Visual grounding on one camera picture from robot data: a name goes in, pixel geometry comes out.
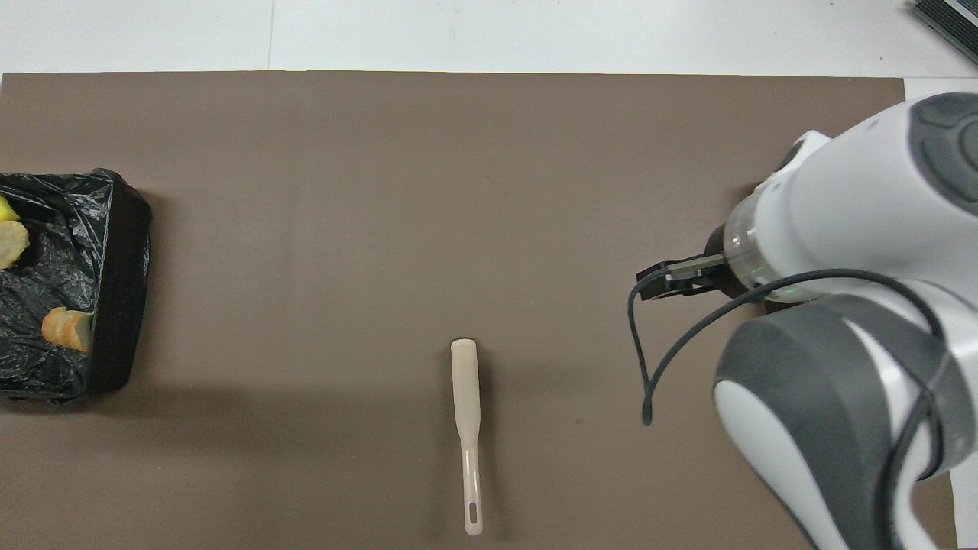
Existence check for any beige foam chunk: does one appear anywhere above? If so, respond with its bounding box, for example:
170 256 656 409
40 307 94 354
0 220 30 270

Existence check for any black bag lined bin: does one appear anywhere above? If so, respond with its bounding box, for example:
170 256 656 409
0 168 154 404

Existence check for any beige hand brush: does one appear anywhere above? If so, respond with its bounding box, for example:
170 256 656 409
450 338 485 536

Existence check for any brown table mat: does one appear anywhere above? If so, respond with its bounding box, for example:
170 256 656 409
0 71 958 550

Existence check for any dark ribbed panel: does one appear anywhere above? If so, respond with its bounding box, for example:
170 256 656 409
909 0 978 62

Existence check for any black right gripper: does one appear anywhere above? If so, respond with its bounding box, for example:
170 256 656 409
636 224 748 303

